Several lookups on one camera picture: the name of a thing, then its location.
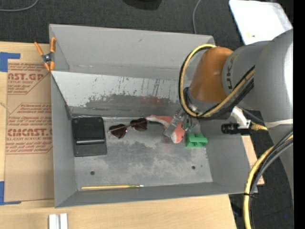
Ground thin yellow wooden stick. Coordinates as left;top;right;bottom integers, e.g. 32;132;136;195
81;184;145;190

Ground grey metal bin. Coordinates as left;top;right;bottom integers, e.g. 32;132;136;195
49;24;259;208

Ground brown cardboard board, red print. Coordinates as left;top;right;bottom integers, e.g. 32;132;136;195
0;41;56;205

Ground black flat box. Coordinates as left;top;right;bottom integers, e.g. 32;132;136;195
71;116;108;157

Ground heart-shaped brown sunglasses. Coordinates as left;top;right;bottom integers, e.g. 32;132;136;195
107;117;149;140

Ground black cylinder on white bracket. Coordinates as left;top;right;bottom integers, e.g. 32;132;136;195
221;106;252;135

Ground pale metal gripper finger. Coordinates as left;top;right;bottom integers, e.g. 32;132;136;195
163;117;180;138

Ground red and white soft toy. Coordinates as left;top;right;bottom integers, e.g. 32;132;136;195
145;114;187;144

